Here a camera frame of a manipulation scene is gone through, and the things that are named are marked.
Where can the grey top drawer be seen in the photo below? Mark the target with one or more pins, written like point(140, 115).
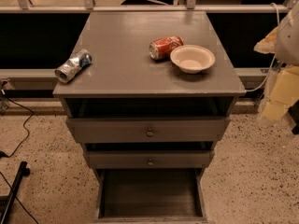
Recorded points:
point(134, 130)

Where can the beige paper bowl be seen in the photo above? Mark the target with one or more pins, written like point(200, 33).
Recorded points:
point(192, 59)

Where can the crushed silver redbull can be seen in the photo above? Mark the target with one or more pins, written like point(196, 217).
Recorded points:
point(68, 70)

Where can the metal window railing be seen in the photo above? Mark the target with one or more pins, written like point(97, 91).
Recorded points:
point(149, 7)

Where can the crushed red cola can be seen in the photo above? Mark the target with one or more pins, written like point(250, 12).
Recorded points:
point(161, 48)

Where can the grey open bottom drawer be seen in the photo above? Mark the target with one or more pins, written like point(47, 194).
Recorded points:
point(150, 196)

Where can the brass drawer knob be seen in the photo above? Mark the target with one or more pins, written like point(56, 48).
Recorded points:
point(150, 162)
point(150, 132)

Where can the brass top drawer knob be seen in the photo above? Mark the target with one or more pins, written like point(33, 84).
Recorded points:
point(150, 132)

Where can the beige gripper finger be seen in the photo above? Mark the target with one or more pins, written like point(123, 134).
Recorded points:
point(267, 44)
point(281, 93)

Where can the grey middle drawer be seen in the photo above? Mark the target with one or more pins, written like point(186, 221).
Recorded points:
point(138, 159)

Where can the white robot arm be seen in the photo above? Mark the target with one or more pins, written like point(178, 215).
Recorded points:
point(287, 43)

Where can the grey wooden drawer cabinet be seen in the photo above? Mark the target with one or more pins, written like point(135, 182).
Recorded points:
point(123, 82)

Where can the black stand leg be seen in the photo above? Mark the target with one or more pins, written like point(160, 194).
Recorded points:
point(7, 200)

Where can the brass middle drawer knob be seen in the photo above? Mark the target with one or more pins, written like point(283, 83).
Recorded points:
point(150, 162)

